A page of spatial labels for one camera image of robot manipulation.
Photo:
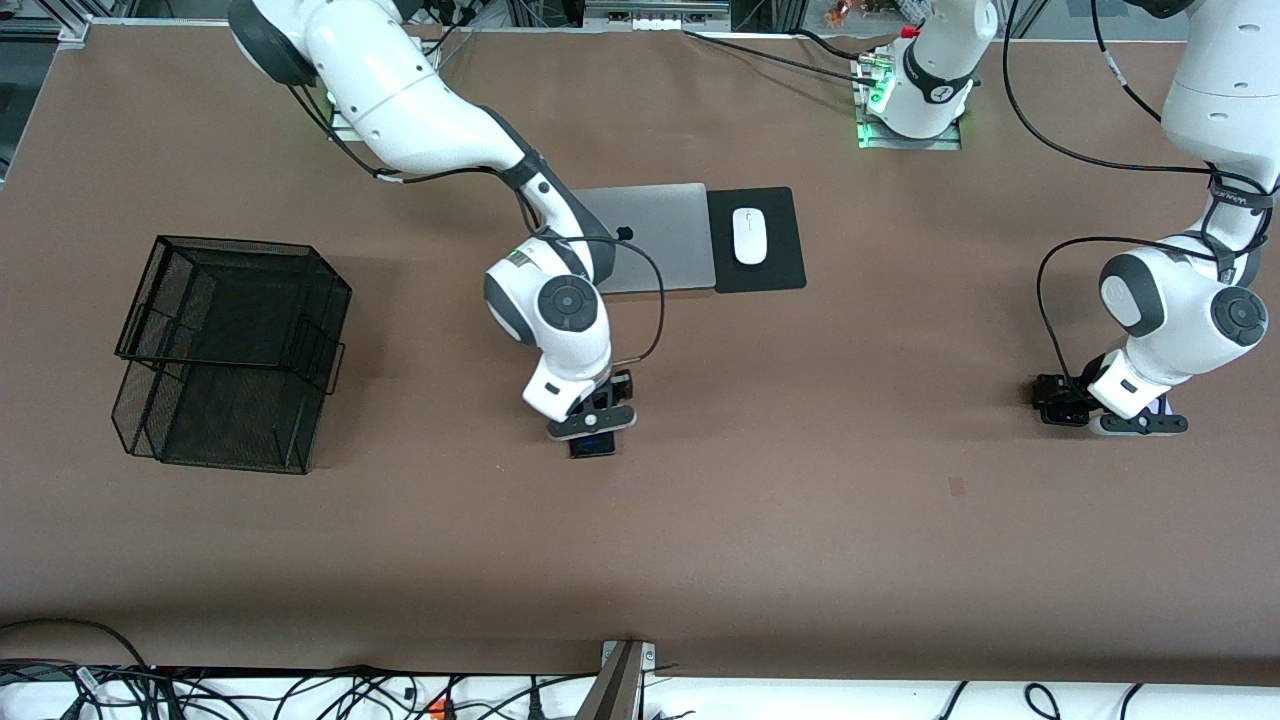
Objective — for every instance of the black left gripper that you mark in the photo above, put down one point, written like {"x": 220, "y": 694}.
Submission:
{"x": 1056, "y": 394}

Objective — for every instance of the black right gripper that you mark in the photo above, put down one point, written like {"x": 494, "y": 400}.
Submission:
{"x": 617, "y": 386}

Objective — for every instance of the black flip phone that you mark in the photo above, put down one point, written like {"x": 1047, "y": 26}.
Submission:
{"x": 1065, "y": 416}

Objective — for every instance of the lilac flip phone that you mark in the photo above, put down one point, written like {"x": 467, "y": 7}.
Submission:
{"x": 1160, "y": 406}

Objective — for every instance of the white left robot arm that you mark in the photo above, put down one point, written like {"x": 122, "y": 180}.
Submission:
{"x": 1180, "y": 340}

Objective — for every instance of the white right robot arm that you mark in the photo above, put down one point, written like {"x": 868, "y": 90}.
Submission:
{"x": 400, "y": 100}

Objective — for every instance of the silver closed laptop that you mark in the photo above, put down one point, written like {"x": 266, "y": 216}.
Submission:
{"x": 670, "y": 250}

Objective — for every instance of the white computer mouse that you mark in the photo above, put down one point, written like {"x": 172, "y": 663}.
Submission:
{"x": 750, "y": 240}

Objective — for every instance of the black mouse pad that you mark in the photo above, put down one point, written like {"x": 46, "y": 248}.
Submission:
{"x": 780, "y": 270}

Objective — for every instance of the aluminium corner profile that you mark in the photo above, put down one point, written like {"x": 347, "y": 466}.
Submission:
{"x": 72, "y": 32}

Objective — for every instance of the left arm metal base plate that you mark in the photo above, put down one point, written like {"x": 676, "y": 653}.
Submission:
{"x": 910, "y": 144}

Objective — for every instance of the grey aluminium post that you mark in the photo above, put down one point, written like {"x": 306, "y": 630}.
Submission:
{"x": 615, "y": 690}

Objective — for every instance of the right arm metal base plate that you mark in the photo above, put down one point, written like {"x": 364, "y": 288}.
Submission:
{"x": 338, "y": 128}

